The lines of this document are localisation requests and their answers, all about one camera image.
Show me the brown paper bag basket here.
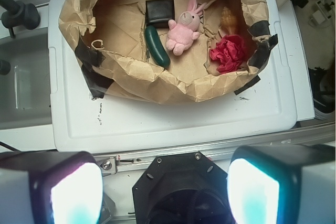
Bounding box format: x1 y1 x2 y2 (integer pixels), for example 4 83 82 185
59 0 278 104

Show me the black square box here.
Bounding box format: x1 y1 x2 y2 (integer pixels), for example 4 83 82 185
145 0 175 29

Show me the pink plush bunny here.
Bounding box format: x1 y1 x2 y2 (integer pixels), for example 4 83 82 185
165 0 207 56

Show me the white plastic tray lid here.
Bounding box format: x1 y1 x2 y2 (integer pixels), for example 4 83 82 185
48 0 297 153

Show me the red paper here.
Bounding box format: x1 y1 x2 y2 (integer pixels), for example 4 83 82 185
209 35 247 74

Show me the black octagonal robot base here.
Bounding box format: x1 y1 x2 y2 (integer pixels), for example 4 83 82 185
132 152 235 223

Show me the dark green toy cucumber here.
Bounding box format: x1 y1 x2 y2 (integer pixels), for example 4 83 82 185
144 25 171 69

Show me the aluminium rail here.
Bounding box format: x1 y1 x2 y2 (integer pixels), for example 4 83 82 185
93 124 336 176

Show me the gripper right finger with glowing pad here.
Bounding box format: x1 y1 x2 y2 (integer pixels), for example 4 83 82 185
227 144 335 223

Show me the orange conch seashell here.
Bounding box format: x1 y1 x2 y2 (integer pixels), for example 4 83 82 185
220 7 239 35

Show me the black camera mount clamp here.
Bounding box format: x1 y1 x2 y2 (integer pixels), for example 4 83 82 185
1 0 40 39

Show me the metal corner bracket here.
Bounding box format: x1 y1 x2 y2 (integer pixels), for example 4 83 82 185
97 157 118 177

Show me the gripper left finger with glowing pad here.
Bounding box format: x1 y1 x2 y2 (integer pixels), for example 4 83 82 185
1 151 103 223

